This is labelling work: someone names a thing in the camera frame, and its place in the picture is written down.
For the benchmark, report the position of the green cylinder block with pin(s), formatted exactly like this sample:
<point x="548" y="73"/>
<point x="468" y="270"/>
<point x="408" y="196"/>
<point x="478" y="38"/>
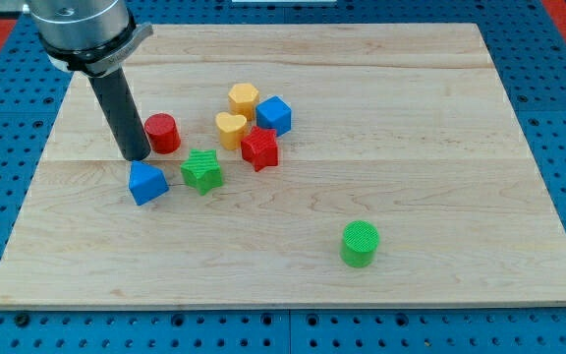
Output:
<point x="359" y="242"/>

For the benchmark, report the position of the green star block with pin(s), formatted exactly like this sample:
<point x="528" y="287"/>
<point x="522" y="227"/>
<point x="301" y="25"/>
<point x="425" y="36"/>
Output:
<point x="202" y="171"/>

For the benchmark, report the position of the yellow heart block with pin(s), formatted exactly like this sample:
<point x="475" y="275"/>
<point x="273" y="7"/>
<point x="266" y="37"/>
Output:
<point x="231" y="129"/>

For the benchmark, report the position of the red star block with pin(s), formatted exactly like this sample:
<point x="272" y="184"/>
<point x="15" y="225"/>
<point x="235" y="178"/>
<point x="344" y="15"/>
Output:
<point x="259" y="148"/>

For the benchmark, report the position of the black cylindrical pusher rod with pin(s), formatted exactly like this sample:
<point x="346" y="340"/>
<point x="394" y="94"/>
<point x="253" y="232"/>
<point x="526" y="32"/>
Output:
<point x="116" y="101"/>

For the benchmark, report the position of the blue cube block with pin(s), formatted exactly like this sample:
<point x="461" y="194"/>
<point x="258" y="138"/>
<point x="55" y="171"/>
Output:
<point x="274" y="113"/>

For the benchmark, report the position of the yellow hexagon block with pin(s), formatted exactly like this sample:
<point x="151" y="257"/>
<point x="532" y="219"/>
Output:
<point x="243" y="99"/>

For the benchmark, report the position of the blue triangle block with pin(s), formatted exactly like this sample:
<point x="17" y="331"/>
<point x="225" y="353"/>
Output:
<point x="146" y="182"/>

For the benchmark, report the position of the red cylinder block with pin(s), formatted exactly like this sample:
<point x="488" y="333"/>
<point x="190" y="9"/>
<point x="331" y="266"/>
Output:
<point x="163" y="133"/>

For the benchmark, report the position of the light wooden board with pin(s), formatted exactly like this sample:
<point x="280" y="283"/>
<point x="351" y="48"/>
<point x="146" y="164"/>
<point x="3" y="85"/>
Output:
<point x="405" y="126"/>

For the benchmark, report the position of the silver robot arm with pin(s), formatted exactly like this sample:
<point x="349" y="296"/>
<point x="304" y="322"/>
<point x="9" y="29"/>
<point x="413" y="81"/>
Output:
<point x="95" y="37"/>

